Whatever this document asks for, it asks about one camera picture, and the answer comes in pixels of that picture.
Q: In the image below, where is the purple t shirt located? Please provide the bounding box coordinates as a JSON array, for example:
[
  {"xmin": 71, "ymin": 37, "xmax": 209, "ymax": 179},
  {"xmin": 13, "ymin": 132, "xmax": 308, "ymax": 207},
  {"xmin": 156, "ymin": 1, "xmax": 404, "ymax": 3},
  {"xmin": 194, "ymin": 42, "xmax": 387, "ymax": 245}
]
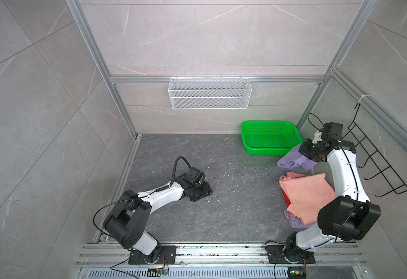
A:
[
  {"xmin": 277, "ymin": 144, "xmax": 317, "ymax": 170},
  {"xmin": 284, "ymin": 210, "xmax": 315, "ymax": 231}
]

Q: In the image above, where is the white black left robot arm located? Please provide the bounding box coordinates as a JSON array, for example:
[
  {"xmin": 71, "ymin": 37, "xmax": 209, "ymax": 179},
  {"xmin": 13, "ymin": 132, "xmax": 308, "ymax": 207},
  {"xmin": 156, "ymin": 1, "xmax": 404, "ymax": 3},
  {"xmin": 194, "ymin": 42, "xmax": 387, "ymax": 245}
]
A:
[{"xmin": 103, "ymin": 178, "xmax": 213, "ymax": 263}]

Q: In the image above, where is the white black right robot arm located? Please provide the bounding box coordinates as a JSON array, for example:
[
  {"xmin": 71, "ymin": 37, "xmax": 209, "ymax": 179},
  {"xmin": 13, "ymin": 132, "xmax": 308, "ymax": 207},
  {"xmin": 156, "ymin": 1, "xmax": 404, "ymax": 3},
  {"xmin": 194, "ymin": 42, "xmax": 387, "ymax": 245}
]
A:
[{"xmin": 282, "ymin": 137, "xmax": 381, "ymax": 263}]

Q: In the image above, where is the folded pink t shirt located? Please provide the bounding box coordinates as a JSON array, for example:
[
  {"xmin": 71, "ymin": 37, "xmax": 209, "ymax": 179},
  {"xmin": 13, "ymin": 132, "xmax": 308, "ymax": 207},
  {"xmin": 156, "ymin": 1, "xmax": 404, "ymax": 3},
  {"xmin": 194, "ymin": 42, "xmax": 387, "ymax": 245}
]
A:
[{"xmin": 279, "ymin": 172, "xmax": 335, "ymax": 225}]

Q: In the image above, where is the green plastic basket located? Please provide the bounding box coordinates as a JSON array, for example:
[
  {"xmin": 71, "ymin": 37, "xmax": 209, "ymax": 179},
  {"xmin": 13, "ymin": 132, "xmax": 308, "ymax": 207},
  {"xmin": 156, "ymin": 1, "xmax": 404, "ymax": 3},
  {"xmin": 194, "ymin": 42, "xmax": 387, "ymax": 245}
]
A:
[{"xmin": 241, "ymin": 120, "xmax": 303, "ymax": 156}]

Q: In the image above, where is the folded purple t shirt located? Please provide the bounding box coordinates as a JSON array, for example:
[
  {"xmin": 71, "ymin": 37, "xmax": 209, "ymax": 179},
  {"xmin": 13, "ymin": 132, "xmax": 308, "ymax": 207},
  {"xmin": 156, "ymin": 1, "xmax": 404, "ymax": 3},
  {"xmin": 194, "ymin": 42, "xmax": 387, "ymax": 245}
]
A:
[{"xmin": 284, "ymin": 210, "xmax": 315, "ymax": 231}]

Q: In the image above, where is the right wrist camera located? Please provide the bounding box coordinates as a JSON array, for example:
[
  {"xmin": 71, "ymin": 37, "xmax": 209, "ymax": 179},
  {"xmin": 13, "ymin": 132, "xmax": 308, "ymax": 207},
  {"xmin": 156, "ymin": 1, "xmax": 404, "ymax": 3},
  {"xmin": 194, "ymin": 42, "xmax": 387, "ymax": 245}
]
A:
[{"xmin": 321, "ymin": 122, "xmax": 343, "ymax": 141}]

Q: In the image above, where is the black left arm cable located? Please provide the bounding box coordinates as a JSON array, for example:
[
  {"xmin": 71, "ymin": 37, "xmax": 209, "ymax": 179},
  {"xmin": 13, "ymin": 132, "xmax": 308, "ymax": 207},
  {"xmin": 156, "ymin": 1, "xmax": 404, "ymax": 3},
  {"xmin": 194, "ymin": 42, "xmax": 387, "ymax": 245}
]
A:
[{"xmin": 169, "ymin": 156, "xmax": 192, "ymax": 187}]

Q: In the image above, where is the black wire hook rack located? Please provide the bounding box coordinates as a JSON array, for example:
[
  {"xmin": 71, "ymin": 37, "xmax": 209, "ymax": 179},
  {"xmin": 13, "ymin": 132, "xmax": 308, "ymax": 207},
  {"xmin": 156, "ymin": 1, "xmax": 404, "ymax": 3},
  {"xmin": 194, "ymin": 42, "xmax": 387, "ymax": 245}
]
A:
[{"xmin": 345, "ymin": 103, "xmax": 407, "ymax": 198}]

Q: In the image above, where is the white wire wall basket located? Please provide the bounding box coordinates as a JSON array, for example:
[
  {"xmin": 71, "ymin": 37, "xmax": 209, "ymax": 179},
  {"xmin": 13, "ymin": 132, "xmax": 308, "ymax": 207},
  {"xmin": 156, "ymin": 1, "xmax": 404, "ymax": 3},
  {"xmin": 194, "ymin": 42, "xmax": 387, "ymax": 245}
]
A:
[{"xmin": 168, "ymin": 77, "xmax": 252, "ymax": 110}]

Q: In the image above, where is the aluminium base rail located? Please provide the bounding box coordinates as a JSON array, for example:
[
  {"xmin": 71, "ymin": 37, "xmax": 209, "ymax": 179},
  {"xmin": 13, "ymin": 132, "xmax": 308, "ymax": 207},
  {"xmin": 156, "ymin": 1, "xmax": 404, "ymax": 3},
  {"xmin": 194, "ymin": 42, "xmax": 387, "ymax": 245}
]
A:
[{"xmin": 76, "ymin": 242, "xmax": 366, "ymax": 268}]

